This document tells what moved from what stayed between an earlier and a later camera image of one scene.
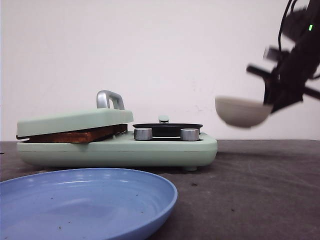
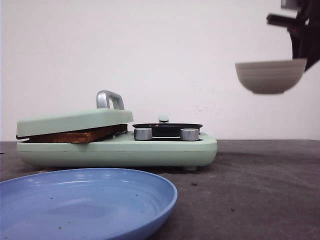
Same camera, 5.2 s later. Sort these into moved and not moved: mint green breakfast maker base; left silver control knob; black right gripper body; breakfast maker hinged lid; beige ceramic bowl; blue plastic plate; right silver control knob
Moved: black right gripper body; beige ceramic bowl
Not moved: right silver control knob; breakfast maker hinged lid; left silver control knob; blue plastic plate; mint green breakfast maker base
